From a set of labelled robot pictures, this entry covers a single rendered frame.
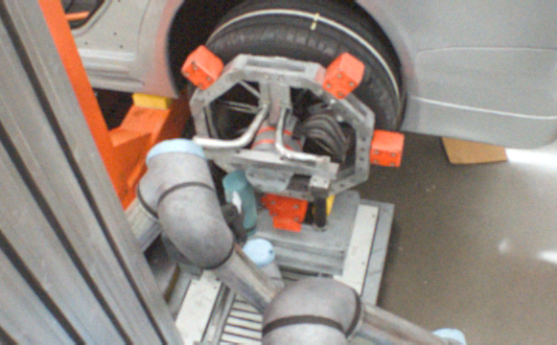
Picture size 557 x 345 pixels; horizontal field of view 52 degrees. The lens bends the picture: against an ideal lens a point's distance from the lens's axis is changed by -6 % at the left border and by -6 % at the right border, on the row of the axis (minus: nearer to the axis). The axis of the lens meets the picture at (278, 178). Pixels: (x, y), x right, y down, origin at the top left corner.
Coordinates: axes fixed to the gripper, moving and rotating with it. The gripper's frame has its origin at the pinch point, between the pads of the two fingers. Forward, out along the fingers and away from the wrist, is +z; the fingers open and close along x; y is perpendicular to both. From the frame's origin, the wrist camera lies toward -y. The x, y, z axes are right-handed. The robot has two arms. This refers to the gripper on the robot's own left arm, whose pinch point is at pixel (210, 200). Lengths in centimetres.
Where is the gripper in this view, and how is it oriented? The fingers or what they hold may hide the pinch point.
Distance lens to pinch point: 172.7
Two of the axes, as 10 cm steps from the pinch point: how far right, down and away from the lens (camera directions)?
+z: -5.1, -6.4, 5.7
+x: 8.6, -4.2, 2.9
